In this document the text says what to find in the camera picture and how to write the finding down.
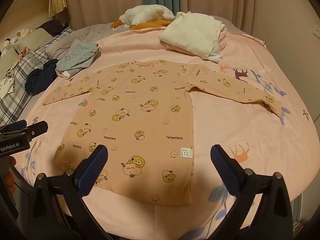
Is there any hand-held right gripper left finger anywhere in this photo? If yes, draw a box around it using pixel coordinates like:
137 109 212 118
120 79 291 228
27 144 113 240

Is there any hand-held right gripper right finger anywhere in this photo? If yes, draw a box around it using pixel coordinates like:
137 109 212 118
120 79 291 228
210 144 293 240

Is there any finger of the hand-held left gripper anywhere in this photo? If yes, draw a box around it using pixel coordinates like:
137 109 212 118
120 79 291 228
25 121 48 140
0 119 27 133

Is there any orange cartoon print shirt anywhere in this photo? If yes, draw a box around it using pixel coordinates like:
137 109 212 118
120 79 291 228
42 59 282 207

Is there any person's left hand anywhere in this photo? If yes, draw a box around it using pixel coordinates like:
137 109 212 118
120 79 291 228
6 156 16 186

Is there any plaid bedding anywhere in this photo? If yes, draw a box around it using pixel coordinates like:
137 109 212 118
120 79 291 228
0 26 74 125

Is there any patterned printed cloth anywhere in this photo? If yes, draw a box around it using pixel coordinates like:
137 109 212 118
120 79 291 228
0 76 18 96

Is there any pink animal print bedsheet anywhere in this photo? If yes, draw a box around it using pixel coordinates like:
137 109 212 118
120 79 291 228
14 25 318 240

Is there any navy crumpled garment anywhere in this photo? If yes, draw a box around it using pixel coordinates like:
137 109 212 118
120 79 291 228
24 59 58 95

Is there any grey crumpled garment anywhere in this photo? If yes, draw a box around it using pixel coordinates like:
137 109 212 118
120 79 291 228
55 39 100 78

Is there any beige pillow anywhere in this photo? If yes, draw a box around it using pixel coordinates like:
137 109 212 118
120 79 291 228
14 27 54 54

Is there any small white plush toy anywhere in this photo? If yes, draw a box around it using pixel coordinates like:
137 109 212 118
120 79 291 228
15 28 33 39

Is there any dark brown cloth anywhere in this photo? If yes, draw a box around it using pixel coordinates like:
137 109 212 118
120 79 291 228
35 19 69 37

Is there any grey blanket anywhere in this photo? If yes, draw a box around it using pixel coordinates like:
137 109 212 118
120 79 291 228
45 22 130 60

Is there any striped hanging cloth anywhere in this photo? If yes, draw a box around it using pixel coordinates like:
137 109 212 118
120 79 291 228
48 0 68 18

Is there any cream folded garment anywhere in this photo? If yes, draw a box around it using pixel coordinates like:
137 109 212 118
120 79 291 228
159 11 225 63

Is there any beige curtain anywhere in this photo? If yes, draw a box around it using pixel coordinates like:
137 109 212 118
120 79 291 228
60 0 273 34

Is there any white goose plush toy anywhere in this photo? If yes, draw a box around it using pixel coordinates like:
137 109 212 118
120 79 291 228
111 4 175 32

